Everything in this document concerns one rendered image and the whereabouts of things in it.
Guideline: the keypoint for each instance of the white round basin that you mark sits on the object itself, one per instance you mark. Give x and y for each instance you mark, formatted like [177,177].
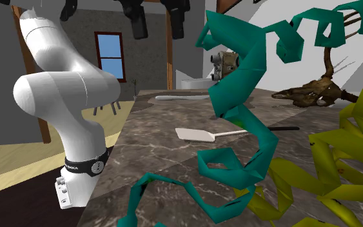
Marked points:
[195,83]

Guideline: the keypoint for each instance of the yellow-green spiral ribbon ornament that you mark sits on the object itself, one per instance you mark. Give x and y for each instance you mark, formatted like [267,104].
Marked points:
[351,147]

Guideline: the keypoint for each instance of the teal spiral ribbon ornament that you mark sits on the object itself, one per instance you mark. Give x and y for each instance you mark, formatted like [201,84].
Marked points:
[247,72]

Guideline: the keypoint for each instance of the old brown film camera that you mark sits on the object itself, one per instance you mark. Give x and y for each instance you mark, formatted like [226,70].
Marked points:
[226,64]

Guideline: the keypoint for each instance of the red-framed window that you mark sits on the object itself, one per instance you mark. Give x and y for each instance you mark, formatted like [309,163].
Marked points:
[110,56]

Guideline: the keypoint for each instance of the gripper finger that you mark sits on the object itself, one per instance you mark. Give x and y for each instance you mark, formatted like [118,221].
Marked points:
[138,25]
[177,23]

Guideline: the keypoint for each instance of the pale grey long utensil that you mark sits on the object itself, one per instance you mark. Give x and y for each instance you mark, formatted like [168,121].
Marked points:
[181,97]

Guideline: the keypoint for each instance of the brown animal skull with antlers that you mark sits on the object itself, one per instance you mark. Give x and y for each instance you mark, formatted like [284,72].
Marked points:
[313,92]

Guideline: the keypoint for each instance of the dark robot stand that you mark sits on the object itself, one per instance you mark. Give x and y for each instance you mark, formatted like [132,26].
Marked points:
[27,210]

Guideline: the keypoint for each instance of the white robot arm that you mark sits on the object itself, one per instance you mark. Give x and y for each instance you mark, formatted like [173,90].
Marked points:
[65,91]

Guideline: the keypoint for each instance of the brown wooden post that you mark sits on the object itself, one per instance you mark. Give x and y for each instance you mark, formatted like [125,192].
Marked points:
[44,132]
[169,53]

